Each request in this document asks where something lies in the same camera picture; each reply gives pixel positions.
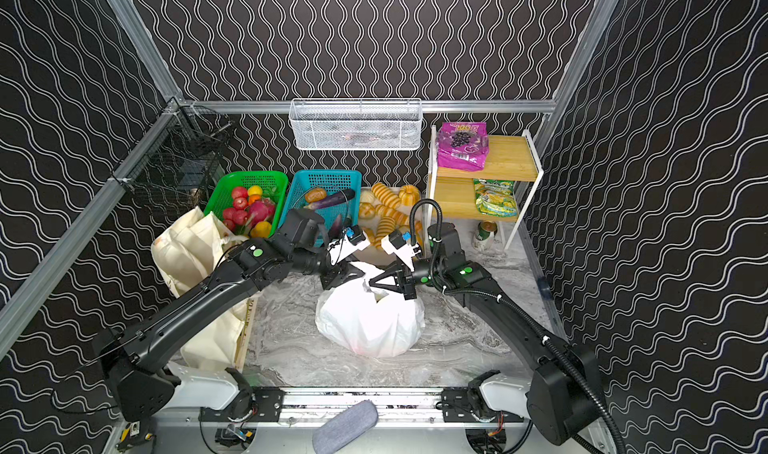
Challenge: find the white plastic bag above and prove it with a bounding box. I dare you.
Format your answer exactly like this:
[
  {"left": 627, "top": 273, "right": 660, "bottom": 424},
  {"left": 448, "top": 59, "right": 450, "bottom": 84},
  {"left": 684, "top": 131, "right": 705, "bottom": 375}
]
[{"left": 315, "top": 261, "right": 425, "bottom": 358}]

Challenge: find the cream canvas tote bag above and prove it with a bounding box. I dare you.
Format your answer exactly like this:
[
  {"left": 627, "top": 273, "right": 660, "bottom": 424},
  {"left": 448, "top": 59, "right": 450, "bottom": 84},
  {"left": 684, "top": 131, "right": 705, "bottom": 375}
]
[{"left": 151, "top": 207, "right": 259, "bottom": 371}]

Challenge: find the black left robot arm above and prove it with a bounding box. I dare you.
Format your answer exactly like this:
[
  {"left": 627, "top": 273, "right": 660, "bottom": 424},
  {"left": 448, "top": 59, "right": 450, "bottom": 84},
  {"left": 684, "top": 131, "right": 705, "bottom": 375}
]
[{"left": 93, "top": 209, "right": 370, "bottom": 421}]

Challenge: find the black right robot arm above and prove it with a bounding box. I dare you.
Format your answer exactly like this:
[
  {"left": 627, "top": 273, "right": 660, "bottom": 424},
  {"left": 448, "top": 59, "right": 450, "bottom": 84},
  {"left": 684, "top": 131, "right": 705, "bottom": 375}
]
[{"left": 370, "top": 199, "right": 627, "bottom": 453}]

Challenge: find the striped bread roll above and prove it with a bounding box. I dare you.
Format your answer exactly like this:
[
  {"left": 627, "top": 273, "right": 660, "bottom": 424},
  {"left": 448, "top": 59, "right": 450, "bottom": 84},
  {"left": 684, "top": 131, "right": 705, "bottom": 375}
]
[{"left": 376, "top": 216, "right": 397, "bottom": 239}]

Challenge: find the beige bread tray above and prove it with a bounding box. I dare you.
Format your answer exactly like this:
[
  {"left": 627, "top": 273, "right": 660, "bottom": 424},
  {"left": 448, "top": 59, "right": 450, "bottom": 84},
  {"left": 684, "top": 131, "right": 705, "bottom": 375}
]
[{"left": 358, "top": 183, "right": 414, "bottom": 266}]

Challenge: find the pumpkin shaped bread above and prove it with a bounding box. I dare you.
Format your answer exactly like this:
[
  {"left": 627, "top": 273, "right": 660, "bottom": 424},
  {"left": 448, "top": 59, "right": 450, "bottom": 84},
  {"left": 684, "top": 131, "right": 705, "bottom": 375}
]
[{"left": 398, "top": 185, "right": 421, "bottom": 207}]

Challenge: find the green white can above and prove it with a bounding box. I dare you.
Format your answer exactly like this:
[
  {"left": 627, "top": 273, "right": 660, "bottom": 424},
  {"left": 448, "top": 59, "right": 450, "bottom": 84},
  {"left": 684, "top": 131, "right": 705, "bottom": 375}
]
[{"left": 475, "top": 220, "right": 498, "bottom": 245}]

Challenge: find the purple eggplant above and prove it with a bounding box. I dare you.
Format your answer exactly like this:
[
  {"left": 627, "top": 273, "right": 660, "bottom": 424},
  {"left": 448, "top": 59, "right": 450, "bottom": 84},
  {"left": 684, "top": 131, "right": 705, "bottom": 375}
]
[{"left": 307, "top": 188, "right": 356, "bottom": 210}]

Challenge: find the teal plastic basket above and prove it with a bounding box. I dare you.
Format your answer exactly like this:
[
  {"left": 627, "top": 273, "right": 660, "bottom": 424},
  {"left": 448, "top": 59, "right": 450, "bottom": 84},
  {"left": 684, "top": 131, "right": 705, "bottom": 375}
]
[{"left": 273, "top": 169, "right": 362, "bottom": 241}]

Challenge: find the brown potato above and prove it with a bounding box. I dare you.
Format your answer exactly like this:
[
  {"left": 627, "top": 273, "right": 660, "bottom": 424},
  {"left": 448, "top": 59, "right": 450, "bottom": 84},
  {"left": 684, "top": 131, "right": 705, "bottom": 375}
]
[{"left": 304, "top": 187, "right": 328, "bottom": 204}]

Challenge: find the pink dragon fruit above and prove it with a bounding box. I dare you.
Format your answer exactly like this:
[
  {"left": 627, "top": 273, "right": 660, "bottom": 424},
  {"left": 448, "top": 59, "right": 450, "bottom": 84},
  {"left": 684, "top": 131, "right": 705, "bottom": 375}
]
[{"left": 244, "top": 198, "right": 276, "bottom": 230}]

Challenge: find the green yellow snack bag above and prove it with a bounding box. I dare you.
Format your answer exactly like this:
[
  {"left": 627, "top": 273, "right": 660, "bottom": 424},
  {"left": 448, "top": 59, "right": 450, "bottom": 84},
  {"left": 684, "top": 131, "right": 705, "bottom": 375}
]
[{"left": 473, "top": 179, "right": 519, "bottom": 218}]

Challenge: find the green plastic basket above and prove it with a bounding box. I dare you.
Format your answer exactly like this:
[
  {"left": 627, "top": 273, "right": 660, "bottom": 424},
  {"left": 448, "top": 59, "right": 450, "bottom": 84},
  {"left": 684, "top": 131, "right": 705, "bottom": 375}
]
[{"left": 203, "top": 171, "right": 289, "bottom": 237}]

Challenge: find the white wooden two-tier shelf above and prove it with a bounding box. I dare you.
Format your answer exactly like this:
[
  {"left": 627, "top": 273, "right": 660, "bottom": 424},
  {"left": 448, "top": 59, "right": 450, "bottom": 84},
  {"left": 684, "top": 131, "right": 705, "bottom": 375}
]
[{"left": 425, "top": 126, "right": 544, "bottom": 250}]

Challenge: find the left purple snack bag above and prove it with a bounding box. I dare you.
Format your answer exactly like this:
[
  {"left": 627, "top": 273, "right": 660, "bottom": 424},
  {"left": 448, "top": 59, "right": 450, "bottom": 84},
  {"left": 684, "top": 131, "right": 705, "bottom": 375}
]
[{"left": 436, "top": 122, "right": 490, "bottom": 172}]

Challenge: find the grey cloth pad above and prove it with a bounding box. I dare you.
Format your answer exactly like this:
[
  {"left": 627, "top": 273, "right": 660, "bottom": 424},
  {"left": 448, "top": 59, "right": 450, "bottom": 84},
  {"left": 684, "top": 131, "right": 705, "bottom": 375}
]
[{"left": 312, "top": 400, "right": 379, "bottom": 454}]

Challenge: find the yellow black tape measure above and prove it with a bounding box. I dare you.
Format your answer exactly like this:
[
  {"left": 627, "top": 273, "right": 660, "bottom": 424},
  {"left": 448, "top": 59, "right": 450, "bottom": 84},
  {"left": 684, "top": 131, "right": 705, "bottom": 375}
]
[{"left": 115, "top": 420, "right": 154, "bottom": 453}]

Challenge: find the white wire wall basket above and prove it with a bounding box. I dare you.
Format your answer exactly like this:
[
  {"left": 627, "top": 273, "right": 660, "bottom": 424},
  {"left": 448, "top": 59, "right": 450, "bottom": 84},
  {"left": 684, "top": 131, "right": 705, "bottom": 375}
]
[{"left": 289, "top": 98, "right": 423, "bottom": 151}]

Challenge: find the black wire wall basket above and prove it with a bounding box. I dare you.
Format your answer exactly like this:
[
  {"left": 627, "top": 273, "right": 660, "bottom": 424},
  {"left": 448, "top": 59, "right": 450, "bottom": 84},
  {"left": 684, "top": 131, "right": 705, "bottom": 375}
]
[{"left": 116, "top": 104, "right": 234, "bottom": 218}]

